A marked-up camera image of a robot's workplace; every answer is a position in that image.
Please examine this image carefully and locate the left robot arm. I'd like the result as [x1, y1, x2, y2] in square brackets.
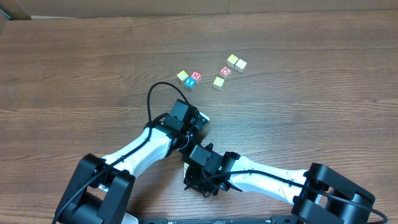
[53, 100, 210, 223]

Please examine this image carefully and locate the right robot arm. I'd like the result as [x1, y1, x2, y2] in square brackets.
[179, 144, 387, 223]

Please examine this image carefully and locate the blue X block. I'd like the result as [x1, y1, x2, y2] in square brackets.
[183, 77, 197, 91]

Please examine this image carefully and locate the yellow C block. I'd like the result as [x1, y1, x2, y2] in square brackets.
[213, 77, 225, 90]

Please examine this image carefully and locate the yellow block far left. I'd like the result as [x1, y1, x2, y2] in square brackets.
[177, 70, 189, 85]

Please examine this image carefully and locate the red M block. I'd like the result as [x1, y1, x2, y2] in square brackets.
[190, 71, 202, 85]

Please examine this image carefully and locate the red O block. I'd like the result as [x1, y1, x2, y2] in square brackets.
[219, 66, 232, 80]

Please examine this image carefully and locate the plain wooden block far right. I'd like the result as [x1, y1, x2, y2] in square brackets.
[234, 58, 247, 73]

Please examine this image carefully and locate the yellow block far right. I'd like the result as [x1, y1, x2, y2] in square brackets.
[226, 54, 239, 68]

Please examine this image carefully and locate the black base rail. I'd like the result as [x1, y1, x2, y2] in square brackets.
[139, 215, 302, 224]

